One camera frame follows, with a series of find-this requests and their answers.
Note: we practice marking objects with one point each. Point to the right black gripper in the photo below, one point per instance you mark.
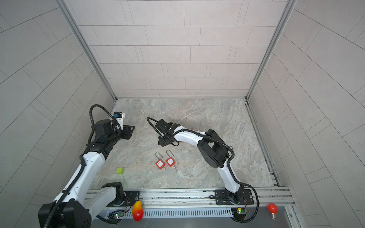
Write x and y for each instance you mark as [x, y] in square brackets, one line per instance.
[162, 142]

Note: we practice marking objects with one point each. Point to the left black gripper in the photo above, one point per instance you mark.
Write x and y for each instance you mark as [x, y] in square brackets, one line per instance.
[127, 132]

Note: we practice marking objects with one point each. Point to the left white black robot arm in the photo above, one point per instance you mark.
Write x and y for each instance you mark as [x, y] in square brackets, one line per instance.
[69, 209]

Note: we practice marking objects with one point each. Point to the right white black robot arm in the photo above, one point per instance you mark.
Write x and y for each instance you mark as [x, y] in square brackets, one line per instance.
[219, 156]

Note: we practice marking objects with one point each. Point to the red padlock middle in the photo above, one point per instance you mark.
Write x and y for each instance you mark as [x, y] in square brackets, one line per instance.
[170, 161]

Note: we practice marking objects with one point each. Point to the red padlock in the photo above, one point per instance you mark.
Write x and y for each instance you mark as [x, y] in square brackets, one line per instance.
[170, 161]
[160, 163]

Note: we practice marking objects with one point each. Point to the red padlock far left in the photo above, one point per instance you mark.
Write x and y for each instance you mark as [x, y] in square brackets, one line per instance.
[160, 163]

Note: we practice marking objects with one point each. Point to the green cube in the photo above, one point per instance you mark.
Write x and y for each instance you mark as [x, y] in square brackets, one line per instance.
[120, 170]

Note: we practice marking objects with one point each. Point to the yellow red mango toy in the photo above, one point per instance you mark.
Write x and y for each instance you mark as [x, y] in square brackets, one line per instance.
[137, 211]

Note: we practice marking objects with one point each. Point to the left circuit board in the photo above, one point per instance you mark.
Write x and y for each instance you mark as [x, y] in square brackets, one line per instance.
[116, 216]

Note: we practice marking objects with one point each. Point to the circuit board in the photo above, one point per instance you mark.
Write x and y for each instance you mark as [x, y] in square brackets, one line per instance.
[116, 216]
[239, 214]

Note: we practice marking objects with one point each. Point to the right circuit board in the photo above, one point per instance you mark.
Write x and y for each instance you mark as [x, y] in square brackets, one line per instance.
[239, 214]

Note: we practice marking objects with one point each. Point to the red light bulb toy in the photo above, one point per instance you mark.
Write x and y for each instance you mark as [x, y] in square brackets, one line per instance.
[273, 209]

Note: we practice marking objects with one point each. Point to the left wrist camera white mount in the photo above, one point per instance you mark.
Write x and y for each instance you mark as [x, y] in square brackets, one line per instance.
[119, 116]

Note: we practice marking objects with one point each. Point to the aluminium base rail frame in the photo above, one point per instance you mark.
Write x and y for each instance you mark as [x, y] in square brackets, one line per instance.
[195, 203]

